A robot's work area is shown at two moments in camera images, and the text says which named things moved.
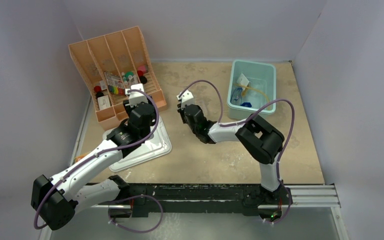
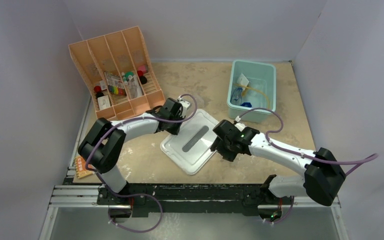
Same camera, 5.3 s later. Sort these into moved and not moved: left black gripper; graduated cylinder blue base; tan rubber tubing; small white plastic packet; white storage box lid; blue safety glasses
Moved: white storage box lid; left black gripper
Not moved: blue safety glasses; small white plastic packet; tan rubber tubing; graduated cylinder blue base
